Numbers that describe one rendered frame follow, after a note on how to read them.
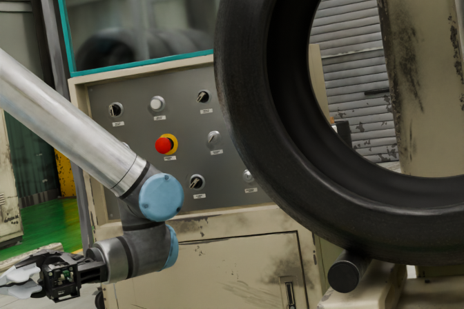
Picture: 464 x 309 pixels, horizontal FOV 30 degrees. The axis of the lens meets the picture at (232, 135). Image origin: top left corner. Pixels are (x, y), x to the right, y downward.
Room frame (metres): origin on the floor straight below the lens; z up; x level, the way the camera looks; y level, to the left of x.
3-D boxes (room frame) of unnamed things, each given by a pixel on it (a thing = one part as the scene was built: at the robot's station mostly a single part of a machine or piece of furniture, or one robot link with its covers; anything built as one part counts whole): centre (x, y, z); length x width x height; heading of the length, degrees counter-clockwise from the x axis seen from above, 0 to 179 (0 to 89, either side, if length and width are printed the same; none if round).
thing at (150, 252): (1.80, 0.21, 0.88); 0.12 x 0.09 x 0.10; 120
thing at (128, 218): (1.79, 0.21, 0.99); 0.12 x 0.09 x 0.12; 21
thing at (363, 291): (1.36, -0.18, 0.84); 0.36 x 0.09 x 0.06; 163
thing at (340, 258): (1.36, -0.17, 0.90); 0.35 x 0.05 x 0.05; 163
